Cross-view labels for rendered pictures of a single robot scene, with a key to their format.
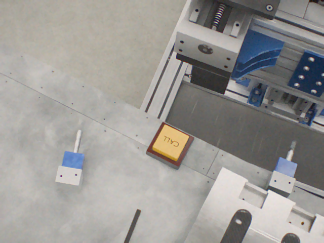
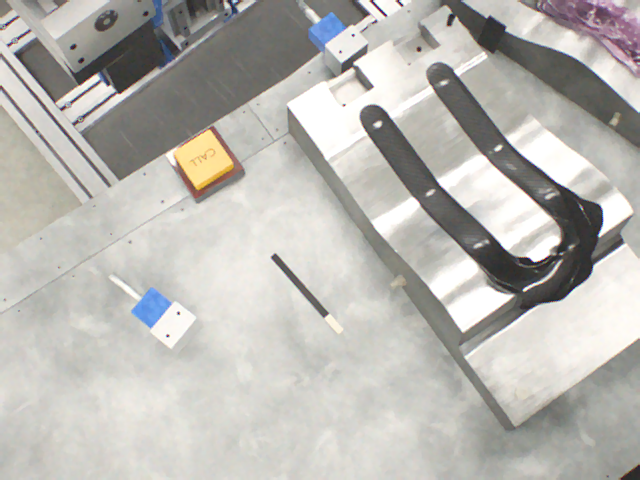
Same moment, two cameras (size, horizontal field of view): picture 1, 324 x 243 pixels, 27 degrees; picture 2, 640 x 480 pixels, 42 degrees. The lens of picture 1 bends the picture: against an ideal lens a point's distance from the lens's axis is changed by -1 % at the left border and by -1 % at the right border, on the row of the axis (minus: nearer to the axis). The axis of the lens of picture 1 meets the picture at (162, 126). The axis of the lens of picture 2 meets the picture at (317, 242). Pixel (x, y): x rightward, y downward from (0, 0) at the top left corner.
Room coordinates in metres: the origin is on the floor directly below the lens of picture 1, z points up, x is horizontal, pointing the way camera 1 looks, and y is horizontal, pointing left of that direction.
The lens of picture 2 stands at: (0.17, 0.21, 1.89)
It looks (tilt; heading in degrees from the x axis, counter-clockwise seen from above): 75 degrees down; 307
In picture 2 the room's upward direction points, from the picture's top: straight up
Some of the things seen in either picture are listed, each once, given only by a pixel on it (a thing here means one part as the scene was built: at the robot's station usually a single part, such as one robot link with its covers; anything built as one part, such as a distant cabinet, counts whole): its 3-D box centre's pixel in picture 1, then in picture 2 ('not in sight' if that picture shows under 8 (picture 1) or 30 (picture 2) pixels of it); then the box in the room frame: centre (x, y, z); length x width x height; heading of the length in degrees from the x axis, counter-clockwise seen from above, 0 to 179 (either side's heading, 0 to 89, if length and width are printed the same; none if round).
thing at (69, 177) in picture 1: (74, 158); (148, 305); (0.46, 0.18, 0.83); 0.13 x 0.05 x 0.05; 179
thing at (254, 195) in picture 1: (252, 196); (347, 90); (0.43, -0.21, 0.87); 0.05 x 0.05 x 0.04; 72
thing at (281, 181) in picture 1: (286, 166); (324, 29); (0.52, -0.28, 0.83); 0.13 x 0.05 x 0.05; 167
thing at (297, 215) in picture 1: (299, 219); (413, 49); (0.39, -0.31, 0.87); 0.05 x 0.05 x 0.04; 72
